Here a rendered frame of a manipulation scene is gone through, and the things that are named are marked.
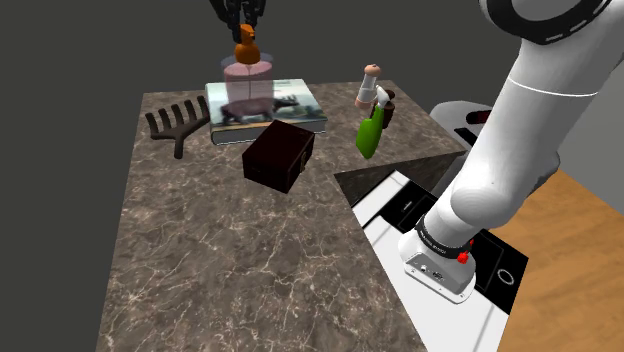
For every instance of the dark brown rake-shaped utensil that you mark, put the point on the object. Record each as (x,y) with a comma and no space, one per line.
(178,132)

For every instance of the book with animal picture cover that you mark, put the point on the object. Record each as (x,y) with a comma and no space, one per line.
(292,105)

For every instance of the green spray bottle, white nozzle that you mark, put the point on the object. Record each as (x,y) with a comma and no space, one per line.
(369,134)

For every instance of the dark brown wooden box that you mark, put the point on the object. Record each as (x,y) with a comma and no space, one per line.
(273,156)

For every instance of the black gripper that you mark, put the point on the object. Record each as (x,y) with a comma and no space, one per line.
(229,10)

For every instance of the grey rounded appliance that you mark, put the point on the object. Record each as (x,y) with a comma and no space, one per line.
(451,114)

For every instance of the pink soap dispenser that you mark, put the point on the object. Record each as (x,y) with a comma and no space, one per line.
(247,51)

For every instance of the white and black robot stand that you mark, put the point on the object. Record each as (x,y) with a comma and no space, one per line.
(390,204)

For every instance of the dark brown cylinder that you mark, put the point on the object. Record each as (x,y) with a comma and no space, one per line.
(389,114)

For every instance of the beige and clear pepper mill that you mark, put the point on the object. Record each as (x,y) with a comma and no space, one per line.
(366,90)

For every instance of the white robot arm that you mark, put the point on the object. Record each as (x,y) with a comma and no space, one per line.
(516,146)

